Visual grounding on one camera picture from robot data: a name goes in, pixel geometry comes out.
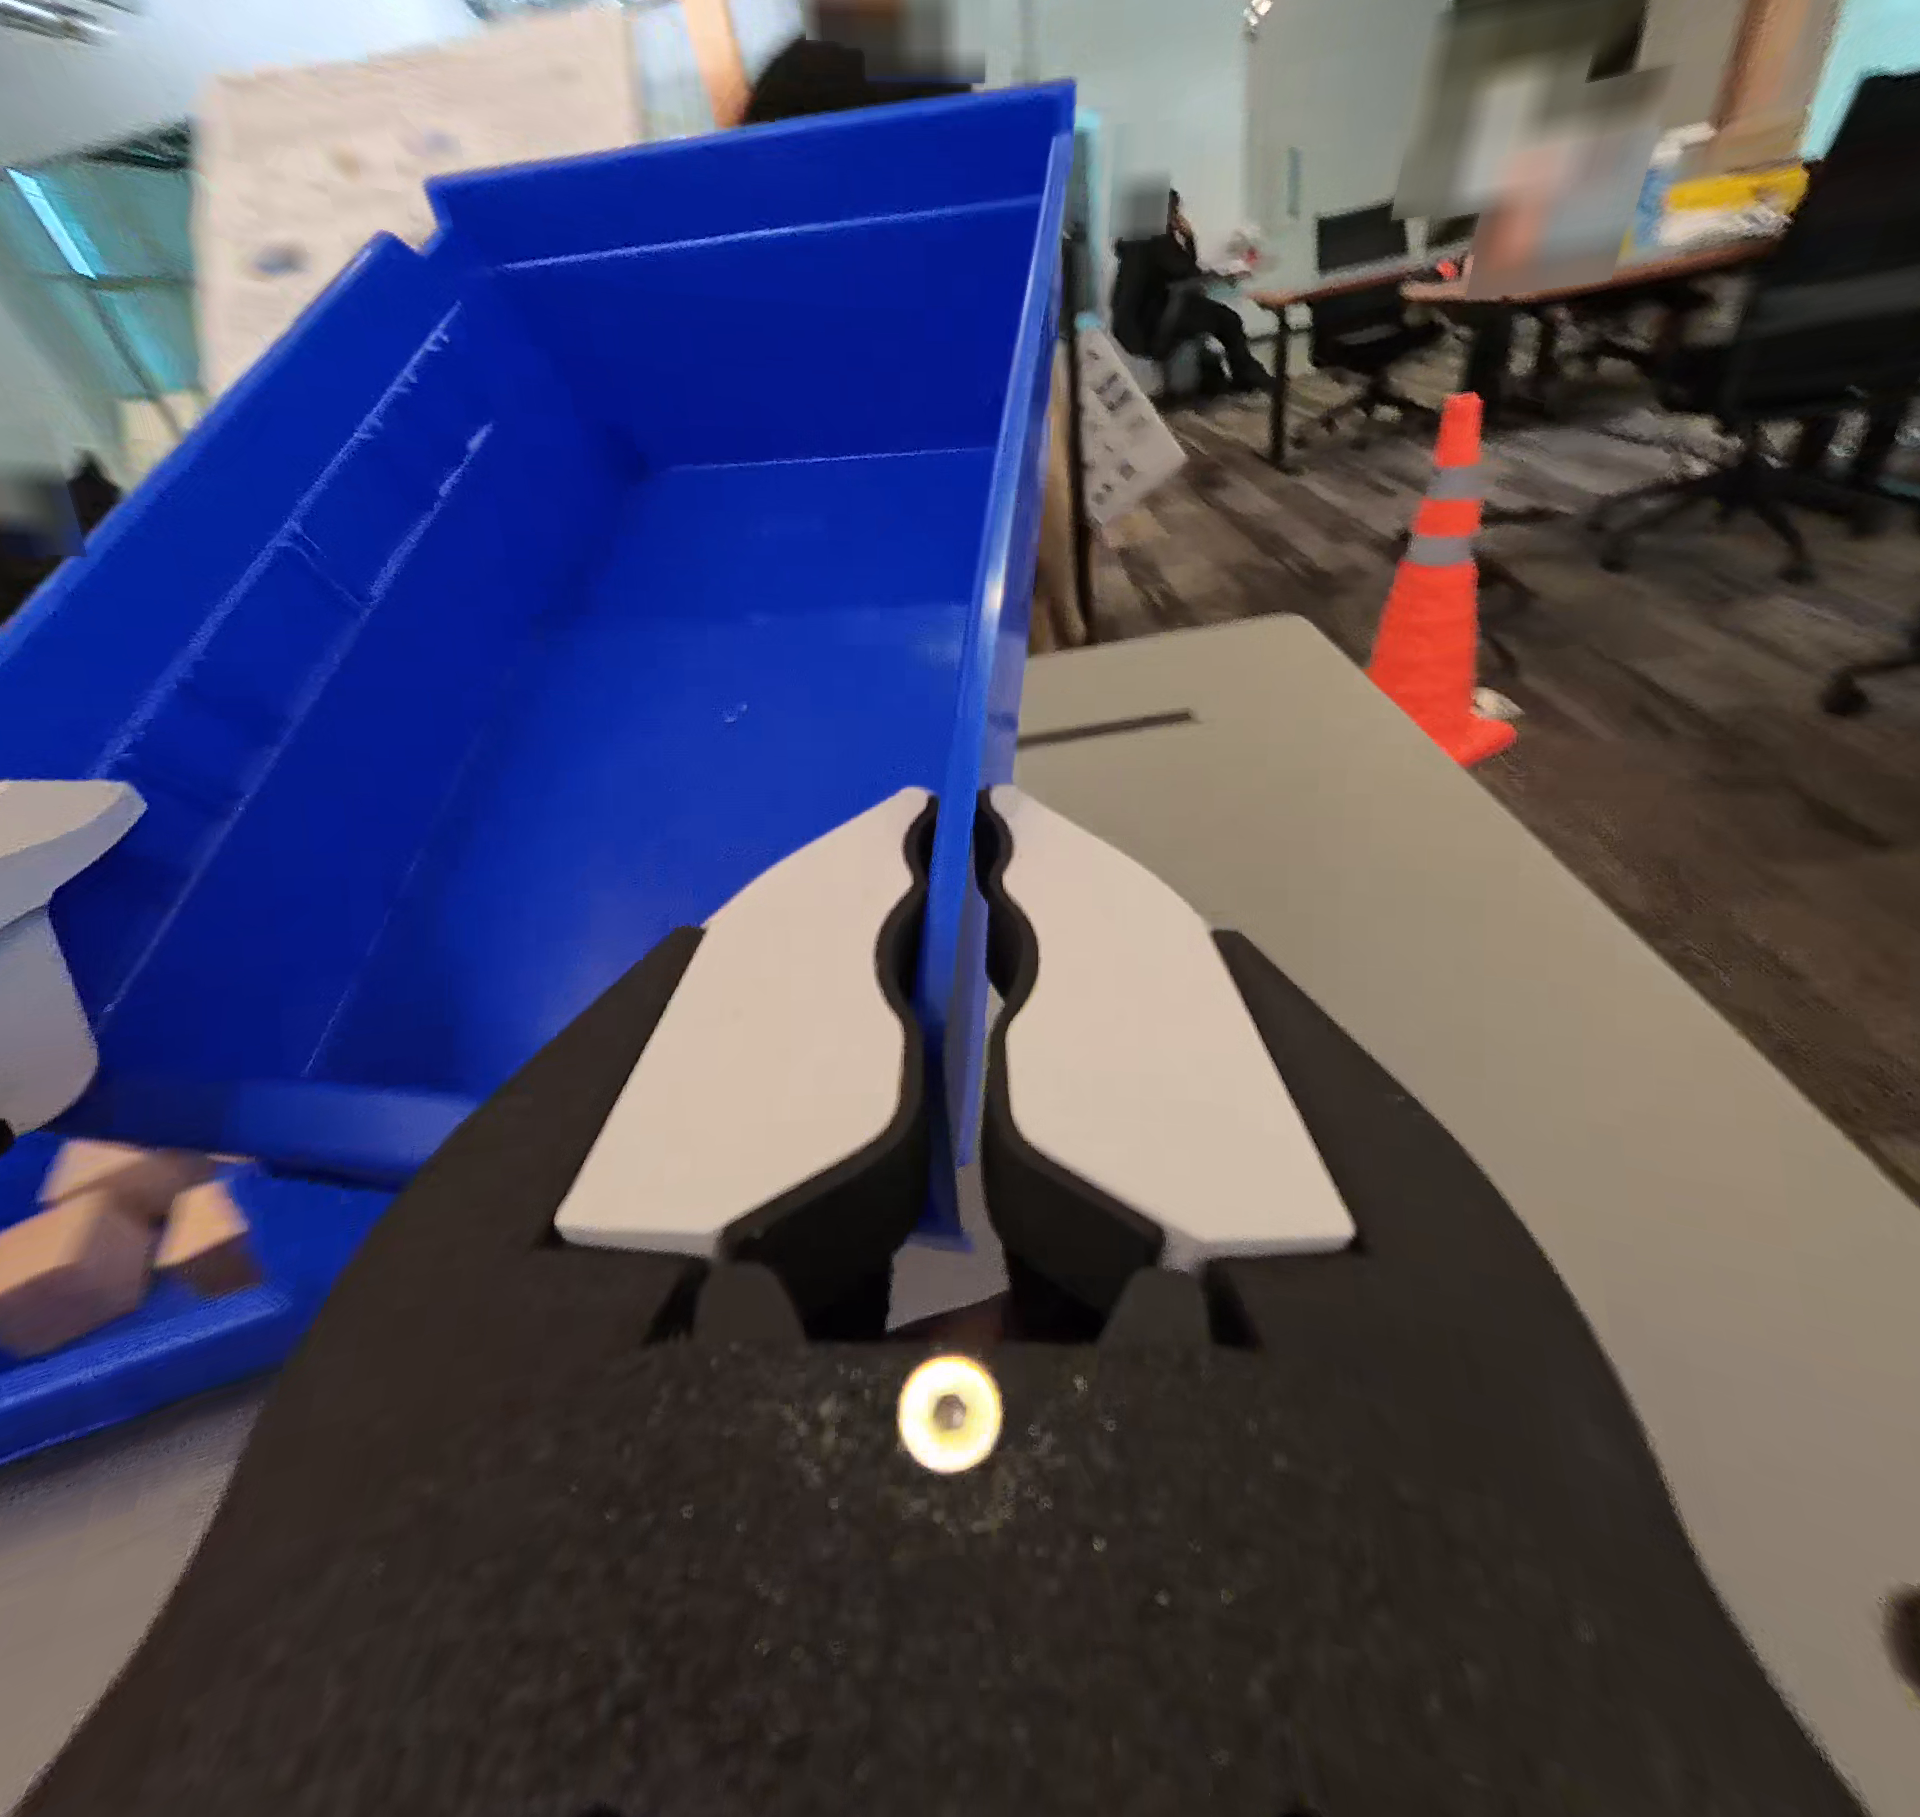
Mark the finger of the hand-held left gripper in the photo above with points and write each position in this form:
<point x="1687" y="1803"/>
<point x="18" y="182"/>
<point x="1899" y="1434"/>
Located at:
<point x="61" y="827"/>

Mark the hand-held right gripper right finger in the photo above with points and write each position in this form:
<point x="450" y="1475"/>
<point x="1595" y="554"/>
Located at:
<point x="1170" y="1084"/>

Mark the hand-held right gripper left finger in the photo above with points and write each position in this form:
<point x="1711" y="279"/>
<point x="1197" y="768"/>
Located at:
<point x="751" y="1068"/>

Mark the orange traffic cone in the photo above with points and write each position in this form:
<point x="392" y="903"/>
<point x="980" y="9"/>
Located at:
<point x="1433" y="617"/>

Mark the white printed sheet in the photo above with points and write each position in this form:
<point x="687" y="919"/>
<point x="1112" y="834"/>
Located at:
<point x="1126" y="439"/>

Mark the black office chair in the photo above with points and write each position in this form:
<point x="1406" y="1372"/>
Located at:
<point x="1359" y="334"/>
<point x="1843" y="273"/>

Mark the wooden desk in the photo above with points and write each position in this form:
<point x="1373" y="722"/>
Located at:
<point x="1711" y="259"/>

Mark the yellow box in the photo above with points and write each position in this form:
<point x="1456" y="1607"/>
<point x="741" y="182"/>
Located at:
<point x="1738" y="191"/>

